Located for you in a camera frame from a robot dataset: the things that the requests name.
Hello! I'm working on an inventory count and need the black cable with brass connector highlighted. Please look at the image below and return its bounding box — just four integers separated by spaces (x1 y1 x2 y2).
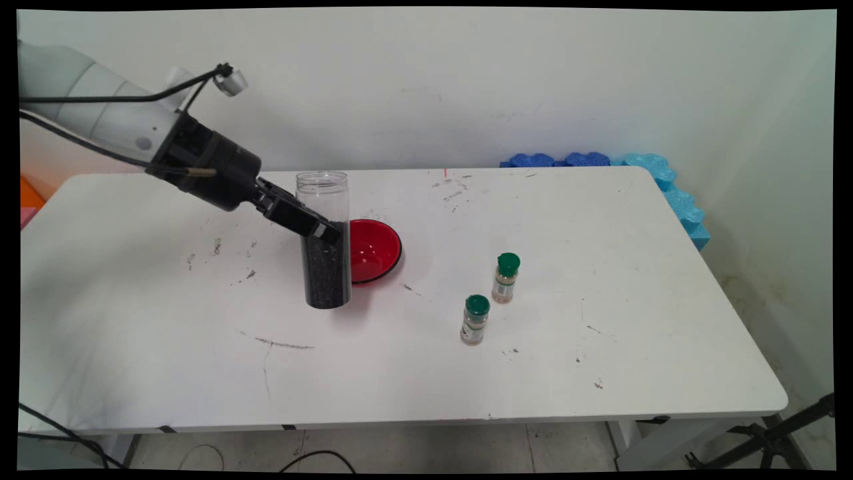
19 109 219 179

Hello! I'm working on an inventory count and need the orange foam block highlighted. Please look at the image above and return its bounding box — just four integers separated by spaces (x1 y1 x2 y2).
20 175 47 209

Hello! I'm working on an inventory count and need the clear jar of black grains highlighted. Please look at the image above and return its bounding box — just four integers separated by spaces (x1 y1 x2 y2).
295 171 352 310

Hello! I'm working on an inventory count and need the black floor cable loop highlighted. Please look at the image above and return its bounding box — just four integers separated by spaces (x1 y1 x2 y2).
279 450 357 474

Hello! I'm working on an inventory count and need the red bowl with black rim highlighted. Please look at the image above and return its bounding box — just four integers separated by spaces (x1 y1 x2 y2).
348 219 403 286

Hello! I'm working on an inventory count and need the black tripod stand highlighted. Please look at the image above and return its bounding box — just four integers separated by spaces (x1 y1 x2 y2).
685 393 836 471

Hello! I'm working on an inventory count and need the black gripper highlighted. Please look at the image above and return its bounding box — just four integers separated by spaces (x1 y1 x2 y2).
145 110 345 243

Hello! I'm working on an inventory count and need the green-capped spice bottle grey powder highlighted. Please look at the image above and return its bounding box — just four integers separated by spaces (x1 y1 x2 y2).
460 294 491 346

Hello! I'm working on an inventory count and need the green-capped spice bottle orange powder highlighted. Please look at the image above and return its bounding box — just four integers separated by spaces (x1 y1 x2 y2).
492 252 521 305

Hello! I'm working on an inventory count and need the light blue foam mat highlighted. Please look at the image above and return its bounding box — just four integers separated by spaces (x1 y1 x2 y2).
610 153 711 252

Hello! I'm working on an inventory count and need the black floor cable bundle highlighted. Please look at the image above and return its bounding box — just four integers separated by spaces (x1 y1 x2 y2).
19 402 126 469

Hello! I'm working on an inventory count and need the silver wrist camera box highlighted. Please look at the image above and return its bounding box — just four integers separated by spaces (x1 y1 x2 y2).
213 65 249 98

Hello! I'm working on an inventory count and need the black camera cable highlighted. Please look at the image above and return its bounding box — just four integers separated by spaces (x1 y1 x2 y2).
19 63 235 114

